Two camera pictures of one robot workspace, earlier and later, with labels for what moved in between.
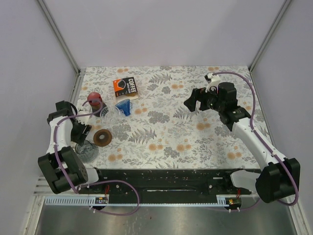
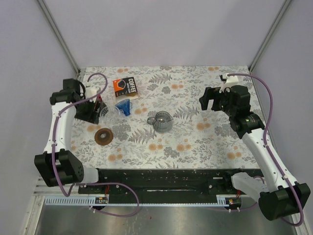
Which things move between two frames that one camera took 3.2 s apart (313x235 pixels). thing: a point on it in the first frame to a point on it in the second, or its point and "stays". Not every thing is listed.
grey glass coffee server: [88, 152] to [162, 122]
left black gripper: [79, 138] to [93, 116]
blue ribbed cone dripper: [124, 105] stays
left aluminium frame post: [59, 35] stays
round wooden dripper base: [105, 141] stays
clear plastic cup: [109, 114] stays
